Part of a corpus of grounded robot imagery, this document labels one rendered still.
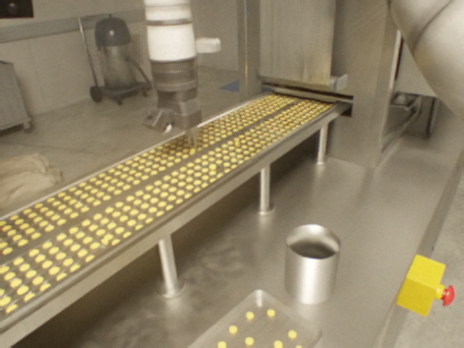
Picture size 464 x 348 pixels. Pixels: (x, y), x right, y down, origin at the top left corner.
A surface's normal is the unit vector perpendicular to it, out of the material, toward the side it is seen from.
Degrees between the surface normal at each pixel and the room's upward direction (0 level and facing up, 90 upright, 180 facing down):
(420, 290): 90
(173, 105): 87
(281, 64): 90
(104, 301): 0
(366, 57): 90
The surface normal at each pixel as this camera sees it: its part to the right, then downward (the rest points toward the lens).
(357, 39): -0.61, 0.40
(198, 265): -0.04, -0.88
